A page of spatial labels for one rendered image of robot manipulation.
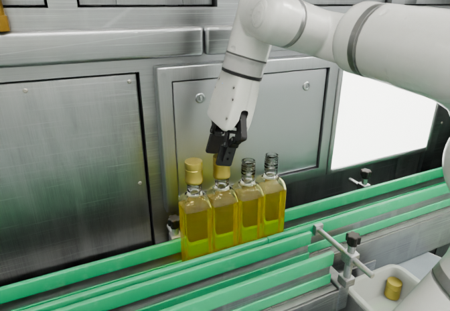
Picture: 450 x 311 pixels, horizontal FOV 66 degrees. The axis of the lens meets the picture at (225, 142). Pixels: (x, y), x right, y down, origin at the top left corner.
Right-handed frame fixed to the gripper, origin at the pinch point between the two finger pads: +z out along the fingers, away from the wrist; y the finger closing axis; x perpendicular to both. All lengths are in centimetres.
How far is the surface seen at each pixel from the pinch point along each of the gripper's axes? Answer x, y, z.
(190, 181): -5.1, 1.5, 6.3
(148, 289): -10.5, 7.8, 25.7
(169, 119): -7.4, -12.0, -1.0
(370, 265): 49, 7, 25
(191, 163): -5.6, 0.9, 2.8
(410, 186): 68, -4, 7
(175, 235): -2.9, -3.5, 22.3
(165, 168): -5.9, -11.4, 10.2
